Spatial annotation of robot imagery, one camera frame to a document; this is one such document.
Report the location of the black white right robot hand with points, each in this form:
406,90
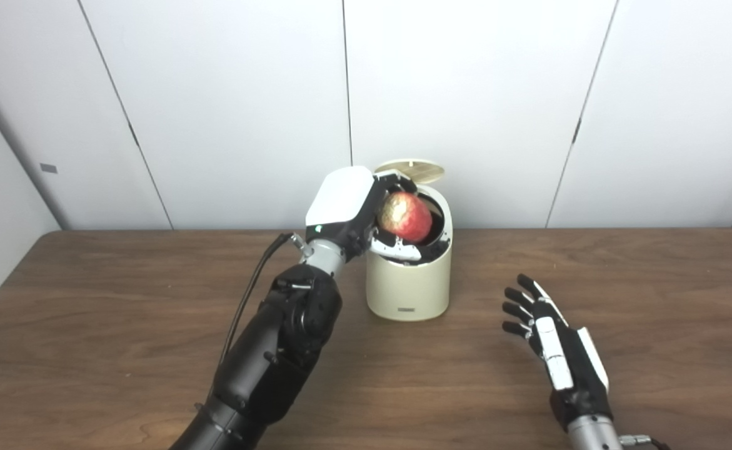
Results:
575,375

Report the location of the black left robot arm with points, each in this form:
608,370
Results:
278,350

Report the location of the cream-colored bin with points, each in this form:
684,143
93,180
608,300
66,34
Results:
408,290

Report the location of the round cream bin lid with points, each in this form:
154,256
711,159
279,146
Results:
409,170

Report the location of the red apple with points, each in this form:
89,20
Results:
406,217

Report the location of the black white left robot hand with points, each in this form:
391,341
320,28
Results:
340,200

